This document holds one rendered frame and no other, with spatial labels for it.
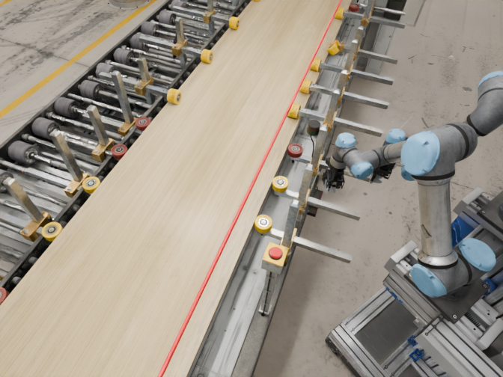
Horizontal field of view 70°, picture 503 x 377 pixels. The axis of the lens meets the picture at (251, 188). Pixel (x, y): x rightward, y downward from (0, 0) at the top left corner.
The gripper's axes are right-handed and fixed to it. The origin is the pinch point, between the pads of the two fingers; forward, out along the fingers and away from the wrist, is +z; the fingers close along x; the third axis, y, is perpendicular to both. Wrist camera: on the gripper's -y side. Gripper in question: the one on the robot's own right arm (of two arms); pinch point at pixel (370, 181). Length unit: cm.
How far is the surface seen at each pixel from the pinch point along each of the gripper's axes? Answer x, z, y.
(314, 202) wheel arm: -26.2, -2.2, -24.1
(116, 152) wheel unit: -38, -8, -127
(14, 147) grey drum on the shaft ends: -52, -3, -182
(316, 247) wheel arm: -51, -3, -17
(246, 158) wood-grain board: -17, -8, -63
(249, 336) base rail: -93, 12, -32
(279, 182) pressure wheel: -26, -9, -43
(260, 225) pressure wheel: -52, -8, -43
